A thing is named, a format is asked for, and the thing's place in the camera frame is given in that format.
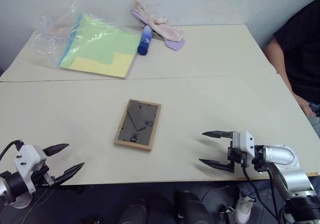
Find clear plastic bag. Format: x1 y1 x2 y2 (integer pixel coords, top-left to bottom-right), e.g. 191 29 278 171
26 0 141 80

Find white sneaker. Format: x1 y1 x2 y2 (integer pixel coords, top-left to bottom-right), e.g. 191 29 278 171
235 189 256 224

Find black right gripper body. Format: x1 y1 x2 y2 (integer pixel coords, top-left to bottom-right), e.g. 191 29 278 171
226 131 248 173

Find pink crumpled cloth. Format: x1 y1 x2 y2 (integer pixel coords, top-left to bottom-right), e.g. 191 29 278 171
129 0 186 43

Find person bare hand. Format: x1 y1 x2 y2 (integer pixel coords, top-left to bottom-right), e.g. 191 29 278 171
293 93 317 117

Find blue paper sheet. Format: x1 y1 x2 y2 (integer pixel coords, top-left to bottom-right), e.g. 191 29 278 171
57 12 85 69

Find person blue jeans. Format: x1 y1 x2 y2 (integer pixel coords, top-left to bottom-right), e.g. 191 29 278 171
306 100 320 141

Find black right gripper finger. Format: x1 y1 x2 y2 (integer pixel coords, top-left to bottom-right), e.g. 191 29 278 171
201 130 232 139
198 158 236 173

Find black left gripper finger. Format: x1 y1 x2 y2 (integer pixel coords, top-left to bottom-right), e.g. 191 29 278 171
50 161 86 186
41 143 70 157

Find lilac flat cloth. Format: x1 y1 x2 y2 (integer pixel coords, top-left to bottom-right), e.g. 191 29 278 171
130 9 187 52

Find wooden picture frame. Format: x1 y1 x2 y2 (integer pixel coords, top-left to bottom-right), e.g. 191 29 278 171
113 99 162 152

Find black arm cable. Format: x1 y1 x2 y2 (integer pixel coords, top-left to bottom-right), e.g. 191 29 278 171
0 139 25 161
240 152 285 224

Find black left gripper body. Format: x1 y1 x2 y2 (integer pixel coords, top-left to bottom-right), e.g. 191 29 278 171
31 165 58 187

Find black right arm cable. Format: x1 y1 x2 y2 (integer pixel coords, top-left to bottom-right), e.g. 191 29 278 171
240 152 285 224

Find yellow paper sheet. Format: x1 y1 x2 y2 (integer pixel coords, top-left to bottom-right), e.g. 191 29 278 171
69 52 136 80

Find dark rounded shape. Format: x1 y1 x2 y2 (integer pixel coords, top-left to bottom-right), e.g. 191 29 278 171
117 198 149 224

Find light green paper sheet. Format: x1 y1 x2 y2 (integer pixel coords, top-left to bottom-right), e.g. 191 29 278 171
60 13 141 67

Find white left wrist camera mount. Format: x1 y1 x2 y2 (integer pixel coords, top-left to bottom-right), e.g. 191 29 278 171
12 144 48 195

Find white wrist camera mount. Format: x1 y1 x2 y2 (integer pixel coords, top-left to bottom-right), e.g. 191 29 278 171
12 144 48 195
231 130 256 167

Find person black shirt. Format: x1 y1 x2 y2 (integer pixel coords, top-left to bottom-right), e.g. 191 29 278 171
273 0 320 102

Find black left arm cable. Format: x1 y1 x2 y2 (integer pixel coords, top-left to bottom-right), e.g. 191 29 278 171
0 139 25 161

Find blue cylindrical bottle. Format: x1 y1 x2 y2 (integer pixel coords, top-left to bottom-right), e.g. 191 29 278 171
136 25 154 57

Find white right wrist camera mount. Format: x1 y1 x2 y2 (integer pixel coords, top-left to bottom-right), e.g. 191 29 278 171
231 130 256 167

